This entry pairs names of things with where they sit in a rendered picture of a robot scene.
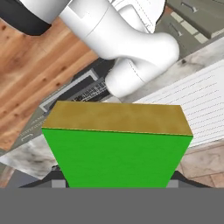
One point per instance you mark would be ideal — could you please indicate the white ribbed panel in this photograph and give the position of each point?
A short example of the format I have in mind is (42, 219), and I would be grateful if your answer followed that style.
(195, 102)

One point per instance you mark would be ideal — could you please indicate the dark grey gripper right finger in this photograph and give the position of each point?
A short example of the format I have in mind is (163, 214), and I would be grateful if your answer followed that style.
(174, 183)

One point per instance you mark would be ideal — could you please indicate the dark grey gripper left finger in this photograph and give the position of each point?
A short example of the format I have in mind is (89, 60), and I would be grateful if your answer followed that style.
(58, 183)

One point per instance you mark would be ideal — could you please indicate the grey drawer front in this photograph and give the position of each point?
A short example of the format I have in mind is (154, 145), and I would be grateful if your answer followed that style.
(186, 40)
(35, 128)
(204, 14)

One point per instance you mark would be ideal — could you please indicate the dark grey appliance with grille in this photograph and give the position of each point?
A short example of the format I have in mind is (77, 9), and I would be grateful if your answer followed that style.
(84, 87)

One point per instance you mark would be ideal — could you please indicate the green and yellow sponge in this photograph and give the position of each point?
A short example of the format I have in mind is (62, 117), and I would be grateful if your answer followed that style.
(116, 154)

